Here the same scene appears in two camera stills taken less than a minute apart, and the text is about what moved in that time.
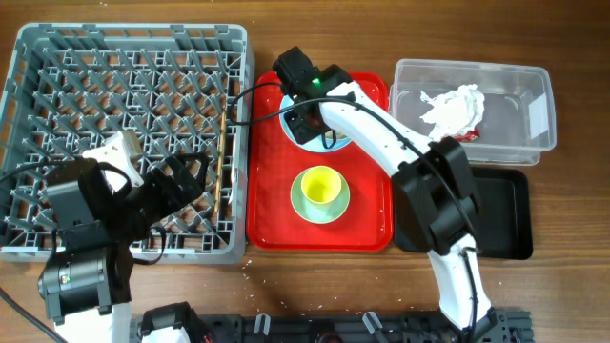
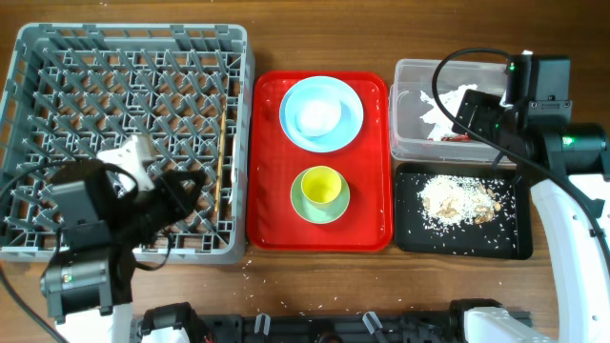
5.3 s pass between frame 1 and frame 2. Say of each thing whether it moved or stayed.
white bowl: moved
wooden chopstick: stayed
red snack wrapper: stayed
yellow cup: stayed
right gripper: moved
